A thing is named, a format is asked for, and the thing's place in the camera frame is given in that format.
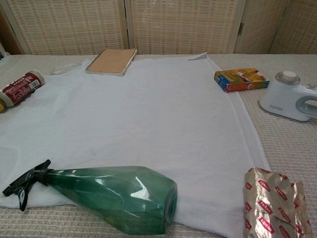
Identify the white handheld steam iron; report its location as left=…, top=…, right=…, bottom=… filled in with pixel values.
left=259, top=70, right=317, bottom=122

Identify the white sleeveless garment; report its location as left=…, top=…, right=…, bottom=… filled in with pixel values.
left=0, top=52, right=271, bottom=226

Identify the brown spiral notebook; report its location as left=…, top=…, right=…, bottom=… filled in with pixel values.
left=85, top=48, right=138, bottom=76

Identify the green plastic spray bottle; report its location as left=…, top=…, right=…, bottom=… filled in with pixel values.
left=2, top=159, right=178, bottom=235

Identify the yellow blue cardboard box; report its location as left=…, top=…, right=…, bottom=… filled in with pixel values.
left=214, top=67, right=270, bottom=93

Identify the woven folding screen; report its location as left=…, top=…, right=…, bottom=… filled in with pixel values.
left=0, top=0, right=317, bottom=55

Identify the beige woven table cover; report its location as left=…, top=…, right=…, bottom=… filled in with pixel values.
left=0, top=52, right=317, bottom=238

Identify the red label sauce bottle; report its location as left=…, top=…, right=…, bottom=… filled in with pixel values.
left=0, top=71, right=47, bottom=114

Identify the gold Lipton foil package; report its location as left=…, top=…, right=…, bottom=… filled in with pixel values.
left=243, top=167, right=313, bottom=238

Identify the brown wooden door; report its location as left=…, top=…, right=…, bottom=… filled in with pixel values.
left=0, top=11, right=23, bottom=54

